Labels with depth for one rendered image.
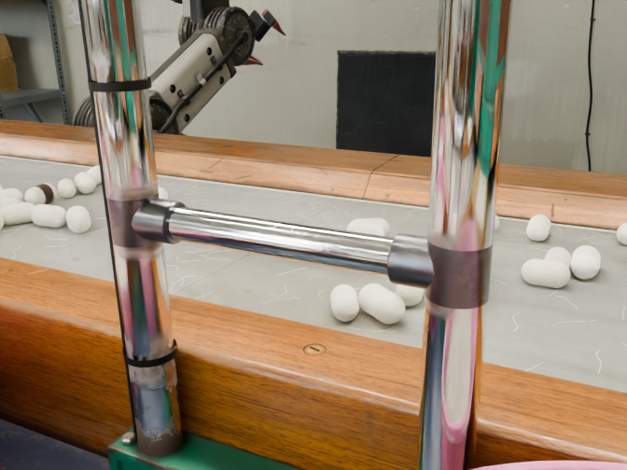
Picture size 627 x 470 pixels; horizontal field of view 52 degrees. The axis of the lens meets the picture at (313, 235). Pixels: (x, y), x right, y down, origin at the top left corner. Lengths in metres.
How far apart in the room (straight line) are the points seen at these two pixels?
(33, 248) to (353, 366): 0.35
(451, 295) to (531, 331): 0.19
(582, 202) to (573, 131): 1.93
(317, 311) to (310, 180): 0.29
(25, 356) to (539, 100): 2.27
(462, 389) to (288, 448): 0.12
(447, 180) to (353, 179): 0.46
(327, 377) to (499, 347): 0.13
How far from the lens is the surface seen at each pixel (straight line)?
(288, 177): 0.71
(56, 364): 0.42
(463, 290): 0.23
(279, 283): 0.47
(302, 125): 2.76
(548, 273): 0.48
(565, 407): 0.31
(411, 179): 0.66
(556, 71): 2.52
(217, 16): 1.26
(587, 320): 0.45
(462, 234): 0.22
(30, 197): 0.70
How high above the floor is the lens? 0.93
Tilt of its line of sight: 20 degrees down
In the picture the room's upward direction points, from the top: 1 degrees counter-clockwise
